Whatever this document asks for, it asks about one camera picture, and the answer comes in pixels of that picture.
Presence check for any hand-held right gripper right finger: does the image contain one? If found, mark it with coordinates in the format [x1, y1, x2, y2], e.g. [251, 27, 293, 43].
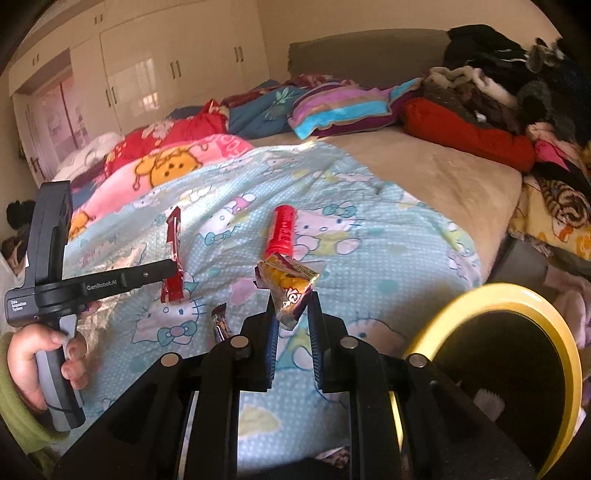
[307, 288, 541, 480]

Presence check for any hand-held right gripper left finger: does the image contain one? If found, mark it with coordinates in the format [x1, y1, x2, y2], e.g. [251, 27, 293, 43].
[55, 291, 280, 480]

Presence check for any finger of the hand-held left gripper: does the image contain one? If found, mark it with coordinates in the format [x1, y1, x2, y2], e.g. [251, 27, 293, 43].
[131, 260, 184, 284]

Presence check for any red and white wrapper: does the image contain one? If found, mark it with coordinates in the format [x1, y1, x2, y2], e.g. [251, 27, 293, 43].
[159, 206, 185, 304]

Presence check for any orange snack packet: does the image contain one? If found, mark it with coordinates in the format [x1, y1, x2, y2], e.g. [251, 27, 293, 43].
[253, 253, 321, 330]

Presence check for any yellow rimmed trash bin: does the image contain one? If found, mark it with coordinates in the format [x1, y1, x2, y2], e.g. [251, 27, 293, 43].
[403, 282, 583, 480]

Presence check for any person's left hand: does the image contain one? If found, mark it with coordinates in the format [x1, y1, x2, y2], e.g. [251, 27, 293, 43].
[7, 300, 102, 411]

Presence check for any dark cloth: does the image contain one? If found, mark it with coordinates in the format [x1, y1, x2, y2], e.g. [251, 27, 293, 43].
[0, 198, 33, 273]

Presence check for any dark candy bar wrapper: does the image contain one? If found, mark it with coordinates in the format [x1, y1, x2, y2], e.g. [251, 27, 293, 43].
[211, 304, 232, 343]

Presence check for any white bedding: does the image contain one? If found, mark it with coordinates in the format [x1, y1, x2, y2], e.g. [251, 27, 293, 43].
[55, 131, 125, 181]

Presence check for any pink bear print blanket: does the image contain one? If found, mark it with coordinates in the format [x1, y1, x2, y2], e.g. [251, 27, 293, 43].
[69, 134, 254, 241]

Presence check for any red tube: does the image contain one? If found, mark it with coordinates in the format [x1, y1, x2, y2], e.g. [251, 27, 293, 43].
[264, 205, 298, 261]

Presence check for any blue cartoon cat blanket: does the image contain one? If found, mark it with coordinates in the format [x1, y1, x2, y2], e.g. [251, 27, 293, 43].
[60, 141, 483, 467]

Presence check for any red floral quilt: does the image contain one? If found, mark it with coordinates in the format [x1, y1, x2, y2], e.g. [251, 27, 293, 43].
[104, 99, 229, 176]

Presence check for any white wardrobe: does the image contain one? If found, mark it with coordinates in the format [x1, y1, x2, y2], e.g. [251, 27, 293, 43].
[9, 0, 271, 185]

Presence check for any blue floral quilt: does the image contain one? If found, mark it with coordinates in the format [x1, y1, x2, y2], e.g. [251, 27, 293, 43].
[228, 80, 315, 139]

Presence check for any beige bed mattress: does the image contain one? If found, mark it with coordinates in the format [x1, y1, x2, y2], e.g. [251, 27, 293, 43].
[252, 124, 522, 278]

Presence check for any striped purple pillow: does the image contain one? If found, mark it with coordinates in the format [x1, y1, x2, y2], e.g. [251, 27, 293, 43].
[287, 78, 423, 140]

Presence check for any red cloth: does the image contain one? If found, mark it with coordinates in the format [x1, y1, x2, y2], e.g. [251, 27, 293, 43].
[399, 97, 536, 172]

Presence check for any pale cloth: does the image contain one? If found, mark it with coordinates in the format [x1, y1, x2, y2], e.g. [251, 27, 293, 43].
[545, 268, 591, 347]

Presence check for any yellow tiger print blanket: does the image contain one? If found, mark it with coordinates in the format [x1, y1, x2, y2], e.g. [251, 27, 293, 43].
[508, 175, 591, 261]

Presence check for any grey headboard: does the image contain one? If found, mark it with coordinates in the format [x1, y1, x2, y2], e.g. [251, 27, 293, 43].
[288, 30, 451, 88]

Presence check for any pile of dark clothes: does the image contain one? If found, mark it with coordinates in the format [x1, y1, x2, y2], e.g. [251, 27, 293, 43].
[422, 25, 591, 185]

